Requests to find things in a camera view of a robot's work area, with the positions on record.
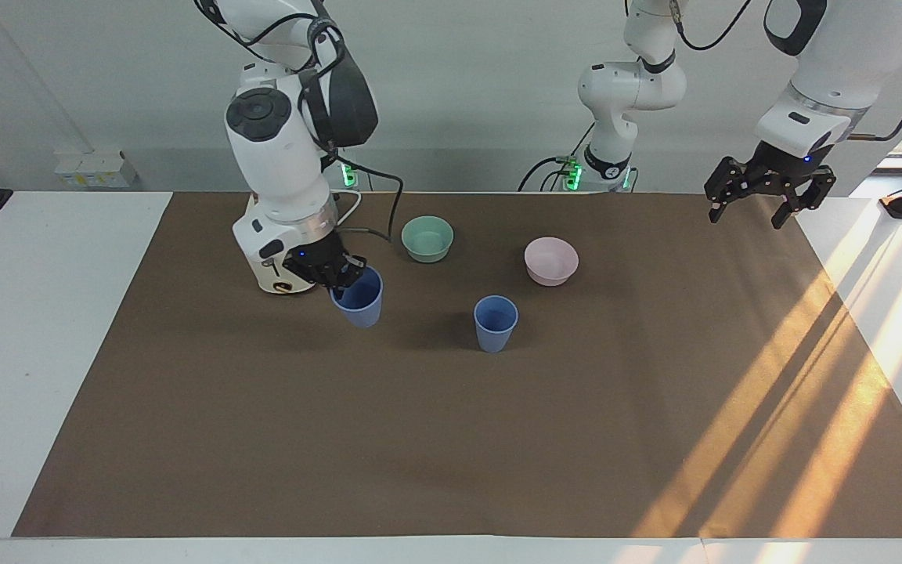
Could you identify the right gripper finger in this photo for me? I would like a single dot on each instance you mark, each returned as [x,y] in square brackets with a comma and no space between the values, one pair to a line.
[354,264]
[337,283]

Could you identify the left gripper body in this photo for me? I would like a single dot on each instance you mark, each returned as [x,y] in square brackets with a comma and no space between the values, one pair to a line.
[788,168]

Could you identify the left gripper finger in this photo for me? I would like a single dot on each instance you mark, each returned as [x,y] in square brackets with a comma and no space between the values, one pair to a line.
[729,184]
[805,196]

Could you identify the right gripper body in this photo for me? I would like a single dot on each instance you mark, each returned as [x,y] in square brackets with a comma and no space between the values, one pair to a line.
[315,258]

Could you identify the blue cup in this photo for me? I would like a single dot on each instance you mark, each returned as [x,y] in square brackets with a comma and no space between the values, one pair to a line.
[359,301]
[496,325]

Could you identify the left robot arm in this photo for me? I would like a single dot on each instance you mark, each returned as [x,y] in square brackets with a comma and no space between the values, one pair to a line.
[631,86]

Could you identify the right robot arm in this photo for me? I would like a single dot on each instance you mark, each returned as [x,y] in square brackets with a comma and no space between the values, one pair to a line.
[279,180]

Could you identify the green bowl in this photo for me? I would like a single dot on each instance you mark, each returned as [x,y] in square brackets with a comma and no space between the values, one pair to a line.
[427,239]

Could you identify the pink bowl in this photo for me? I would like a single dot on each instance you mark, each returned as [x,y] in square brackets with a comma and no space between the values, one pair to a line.
[551,262]

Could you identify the white wall socket box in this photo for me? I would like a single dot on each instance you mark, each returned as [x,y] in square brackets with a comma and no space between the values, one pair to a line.
[95,171]

